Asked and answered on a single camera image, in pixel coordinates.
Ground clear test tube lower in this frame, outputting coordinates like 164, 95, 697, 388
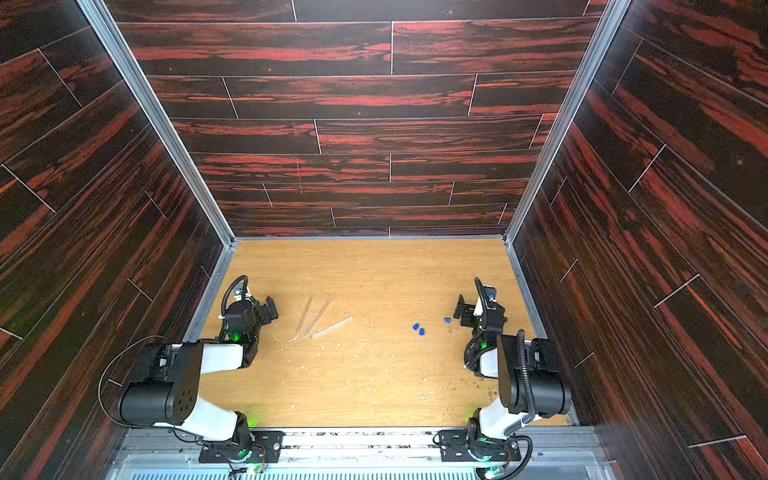
310, 316, 354, 339

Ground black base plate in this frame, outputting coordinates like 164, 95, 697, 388
198, 429, 284, 465
432, 428, 522, 463

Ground clear test tube middle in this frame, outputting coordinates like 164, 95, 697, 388
304, 298, 332, 337

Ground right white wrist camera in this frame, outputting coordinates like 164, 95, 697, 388
483, 285, 497, 302

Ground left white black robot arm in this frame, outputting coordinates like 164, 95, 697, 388
117, 296, 278, 463

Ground aluminium front rail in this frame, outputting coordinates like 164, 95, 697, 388
106, 427, 618, 479

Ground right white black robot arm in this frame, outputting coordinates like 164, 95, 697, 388
446, 296, 572, 462

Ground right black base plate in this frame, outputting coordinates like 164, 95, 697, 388
432, 428, 522, 463

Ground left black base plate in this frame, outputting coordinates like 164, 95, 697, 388
198, 429, 284, 465

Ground clear glass test tube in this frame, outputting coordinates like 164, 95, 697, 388
294, 296, 313, 339

